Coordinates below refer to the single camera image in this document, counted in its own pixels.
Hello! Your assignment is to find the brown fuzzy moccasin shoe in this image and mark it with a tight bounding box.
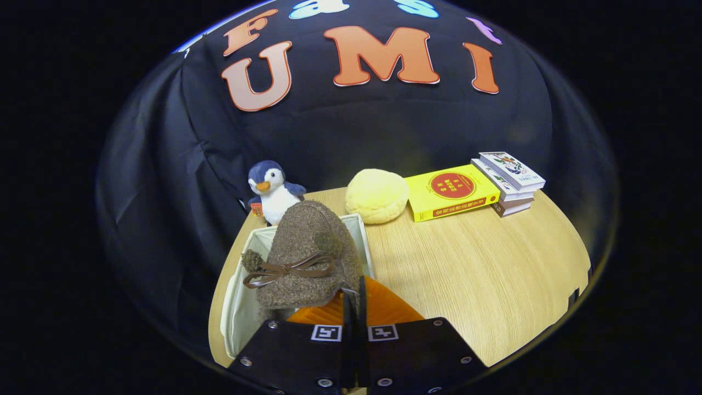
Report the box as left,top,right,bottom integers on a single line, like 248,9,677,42
241,200,364,321

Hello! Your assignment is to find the beige fabric storage box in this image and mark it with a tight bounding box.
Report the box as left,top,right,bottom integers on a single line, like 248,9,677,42
219,213,376,360

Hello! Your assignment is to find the white paperback book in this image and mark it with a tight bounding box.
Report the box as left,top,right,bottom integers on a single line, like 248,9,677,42
471,159,535,202

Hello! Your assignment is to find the black backdrop cloth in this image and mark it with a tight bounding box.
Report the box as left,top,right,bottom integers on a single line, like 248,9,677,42
98,0,618,352

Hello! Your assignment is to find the penguin plush toy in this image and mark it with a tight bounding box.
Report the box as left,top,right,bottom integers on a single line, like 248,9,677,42
247,160,307,227

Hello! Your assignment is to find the yellow round plush cushion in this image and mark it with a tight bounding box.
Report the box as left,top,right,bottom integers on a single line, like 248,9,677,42
344,168,410,224

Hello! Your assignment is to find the yellow book with red circle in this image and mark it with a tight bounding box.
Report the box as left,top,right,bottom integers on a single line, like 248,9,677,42
404,165,501,223

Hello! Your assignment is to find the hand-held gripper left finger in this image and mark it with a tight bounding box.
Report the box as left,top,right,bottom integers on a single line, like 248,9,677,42
228,294,357,394

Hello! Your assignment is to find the brown-edged book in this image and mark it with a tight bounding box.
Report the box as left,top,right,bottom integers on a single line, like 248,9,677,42
491,199,534,218

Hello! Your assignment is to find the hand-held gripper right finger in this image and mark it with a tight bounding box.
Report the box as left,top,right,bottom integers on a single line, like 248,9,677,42
356,274,489,394

